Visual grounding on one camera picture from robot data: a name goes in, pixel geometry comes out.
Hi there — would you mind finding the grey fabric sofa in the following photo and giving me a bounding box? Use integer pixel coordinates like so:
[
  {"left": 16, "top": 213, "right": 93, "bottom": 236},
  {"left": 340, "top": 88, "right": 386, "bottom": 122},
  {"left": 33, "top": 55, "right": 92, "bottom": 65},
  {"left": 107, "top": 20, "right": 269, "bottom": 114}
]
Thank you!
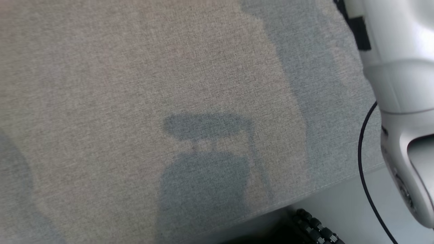
[{"left": 0, "top": 0, "right": 387, "bottom": 244}]

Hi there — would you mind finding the black ribbed hose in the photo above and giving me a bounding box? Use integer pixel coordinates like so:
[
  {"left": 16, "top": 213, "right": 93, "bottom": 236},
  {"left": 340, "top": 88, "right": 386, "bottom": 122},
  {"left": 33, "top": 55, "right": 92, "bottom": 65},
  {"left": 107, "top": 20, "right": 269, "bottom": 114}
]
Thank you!
[{"left": 292, "top": 208, "right": 345, "bottom": 244}]

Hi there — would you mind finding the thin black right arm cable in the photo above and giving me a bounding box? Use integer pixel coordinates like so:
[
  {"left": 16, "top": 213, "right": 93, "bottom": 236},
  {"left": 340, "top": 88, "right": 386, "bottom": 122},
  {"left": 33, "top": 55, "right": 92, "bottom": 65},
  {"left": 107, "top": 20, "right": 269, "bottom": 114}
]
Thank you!
[{"left": 357, "top": 101, "right": 400, "bottom": 244}]

